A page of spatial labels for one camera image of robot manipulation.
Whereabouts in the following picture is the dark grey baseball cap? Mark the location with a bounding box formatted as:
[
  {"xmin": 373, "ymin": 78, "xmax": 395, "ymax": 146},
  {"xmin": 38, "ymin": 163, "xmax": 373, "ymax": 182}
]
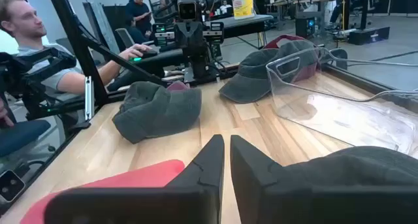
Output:
[
  {"xmin": 218, "ymin": 39, "xmax": 319, "ymax": 104},
  {"xmin": 280, "ymin": 145, "xmax": 418, "ymax": 187},
  {"xmin": 112, "ymin": 81, "xmax": 202, "ymax": 144}
]

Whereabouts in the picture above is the person's hand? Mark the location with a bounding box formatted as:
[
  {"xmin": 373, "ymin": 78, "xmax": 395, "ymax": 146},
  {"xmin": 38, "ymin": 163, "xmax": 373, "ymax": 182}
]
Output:
[{"xmin": 0, "ymin": 98, "xmax": 16, "ymax": 127}]

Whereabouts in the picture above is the clear plastic bin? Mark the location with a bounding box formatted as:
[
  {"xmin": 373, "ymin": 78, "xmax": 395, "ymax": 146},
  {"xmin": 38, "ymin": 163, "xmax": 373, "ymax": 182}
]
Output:
[{"xmin": 266, "ymin": 46, "xmax": 418, "ymax": 159}]

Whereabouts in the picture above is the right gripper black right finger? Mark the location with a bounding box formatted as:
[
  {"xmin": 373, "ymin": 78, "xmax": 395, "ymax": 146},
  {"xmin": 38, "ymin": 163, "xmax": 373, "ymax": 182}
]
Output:
[{"xmin": 230, "ymin": 135, "xmax": 418, "ymax": 224}]

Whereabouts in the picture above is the silver frame bracket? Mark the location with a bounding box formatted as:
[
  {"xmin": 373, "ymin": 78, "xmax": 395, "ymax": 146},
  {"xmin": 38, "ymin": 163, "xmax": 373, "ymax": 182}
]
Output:
[{"xmin": 84, "ymin": 75, "xmax": 95, "ymax": 122}]

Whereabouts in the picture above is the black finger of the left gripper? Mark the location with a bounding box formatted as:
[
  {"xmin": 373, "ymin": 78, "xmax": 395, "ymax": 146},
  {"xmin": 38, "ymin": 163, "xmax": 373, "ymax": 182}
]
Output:
[
  {"xmin": 202, "ymin": 21, "xmax": 225, "ymax": 44},
  {"xmin": 152, "ymin": 23, "xmax": 176, "ymax": 48}
]

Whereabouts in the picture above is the maroon baseball cap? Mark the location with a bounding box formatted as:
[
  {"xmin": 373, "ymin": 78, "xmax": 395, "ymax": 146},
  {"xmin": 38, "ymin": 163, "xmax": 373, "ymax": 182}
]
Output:
[
  {"xmin": 263, "ymin": 34, "xmax": 319, "ymax": 83},
  {"xmin": 166, "ymin": 80, "xmax": 191, "ymax": 91}
]

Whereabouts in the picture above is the black floor base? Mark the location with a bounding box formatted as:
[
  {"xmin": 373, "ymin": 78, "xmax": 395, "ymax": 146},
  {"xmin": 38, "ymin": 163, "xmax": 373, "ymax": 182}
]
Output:
[{"xmin": 347, "ymin": 25, "xmax": 391, "ymax": 46}]

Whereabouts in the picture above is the grey office chair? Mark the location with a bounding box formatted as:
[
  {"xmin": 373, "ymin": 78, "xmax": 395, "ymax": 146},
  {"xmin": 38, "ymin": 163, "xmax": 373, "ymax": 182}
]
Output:
[{"xmin": 114, "ymin": 27, "xmax": 135, "ymax": 48}]

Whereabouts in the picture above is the red plastic bin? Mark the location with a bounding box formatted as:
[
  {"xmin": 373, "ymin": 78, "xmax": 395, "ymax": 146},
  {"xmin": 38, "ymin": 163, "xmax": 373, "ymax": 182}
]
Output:
[{"xmin": 19, "ymin": 159, "xmax": 186, "ymax": 224}]

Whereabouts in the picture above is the grey leaning panel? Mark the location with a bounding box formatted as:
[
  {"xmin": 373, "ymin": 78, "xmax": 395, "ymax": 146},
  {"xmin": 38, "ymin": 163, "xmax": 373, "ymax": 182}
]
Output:
[{"xmin": 82, "ymin": 1, "xmax": 121, "ymax": 55}]

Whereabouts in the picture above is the black computer tower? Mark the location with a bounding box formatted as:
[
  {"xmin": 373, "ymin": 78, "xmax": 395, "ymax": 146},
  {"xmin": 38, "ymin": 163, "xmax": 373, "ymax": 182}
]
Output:
[{"xmin": 295, "ymin": 16, "xmax": 316, "ymax": 39}]

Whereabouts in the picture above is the person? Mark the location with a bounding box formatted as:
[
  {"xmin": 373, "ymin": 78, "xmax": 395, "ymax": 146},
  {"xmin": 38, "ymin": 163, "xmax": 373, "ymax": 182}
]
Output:
[
  {"xmin": 219, "ymin": 0, "xmax": 233, "ymax": 15},
  {"xmin": 125, "ymin": 0, "xmax": 153, "ymax": 44},
  {"xmin": 0, "ymin": 0, "xmax": 153, "ymax": 97}
]

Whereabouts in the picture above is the table-level camera box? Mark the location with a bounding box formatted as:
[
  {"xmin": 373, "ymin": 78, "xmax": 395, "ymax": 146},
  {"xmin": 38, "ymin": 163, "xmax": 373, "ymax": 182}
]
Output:
[{"xmin": 0, "ymin": 170, "xmax": 26, "ymax": 202}]

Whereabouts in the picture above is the yellow container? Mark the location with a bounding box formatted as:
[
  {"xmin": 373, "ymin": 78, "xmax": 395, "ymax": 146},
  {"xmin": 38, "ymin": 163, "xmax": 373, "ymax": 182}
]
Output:
[{"xmin": 231, "ymin": 0, "xmax": 255, "ymax": 20}]

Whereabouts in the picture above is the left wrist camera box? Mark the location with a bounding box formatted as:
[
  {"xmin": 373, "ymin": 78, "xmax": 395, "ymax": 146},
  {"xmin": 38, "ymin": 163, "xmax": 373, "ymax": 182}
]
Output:
[{"xmin": 176, "ymin": 0, "xmax": 199, "ymax": 22}]

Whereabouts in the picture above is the blue office chair seat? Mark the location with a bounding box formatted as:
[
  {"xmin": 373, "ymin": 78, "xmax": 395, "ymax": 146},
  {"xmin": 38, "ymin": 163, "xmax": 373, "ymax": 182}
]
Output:
[{"xmin": 0, "ymin": 119, "xmax": 52, "ymax": 158}]

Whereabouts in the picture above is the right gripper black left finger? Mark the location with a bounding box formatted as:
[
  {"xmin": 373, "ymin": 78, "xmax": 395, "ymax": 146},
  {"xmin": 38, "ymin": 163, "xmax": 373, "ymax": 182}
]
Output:
[{"xmin": 44, "ymin": 135, "xmax": 225, "ymax": 224}]

